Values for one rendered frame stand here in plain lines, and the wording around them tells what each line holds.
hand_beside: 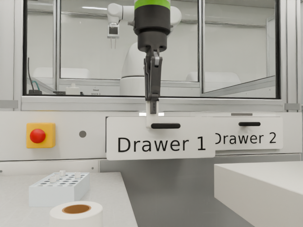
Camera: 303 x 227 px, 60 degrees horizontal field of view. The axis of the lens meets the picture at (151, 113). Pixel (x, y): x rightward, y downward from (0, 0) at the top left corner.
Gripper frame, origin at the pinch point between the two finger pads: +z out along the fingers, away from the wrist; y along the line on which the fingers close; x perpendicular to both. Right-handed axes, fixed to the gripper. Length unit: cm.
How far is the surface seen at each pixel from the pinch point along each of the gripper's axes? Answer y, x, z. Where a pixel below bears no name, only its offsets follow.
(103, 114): -17.7, -12.0, -0.1
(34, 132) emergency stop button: -10.4, -30.4, 4.9
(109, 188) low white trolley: 2.7, -10.7, 17.4
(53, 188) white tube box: 14.2, -21.2, 13.8
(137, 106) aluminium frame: -17.4, -1.5, -2.7
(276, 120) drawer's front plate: -15.9, 46.4, 1.9
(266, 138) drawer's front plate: -15.9, 42.6, 7.8
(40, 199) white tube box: 13.8, -23.5, 16.0
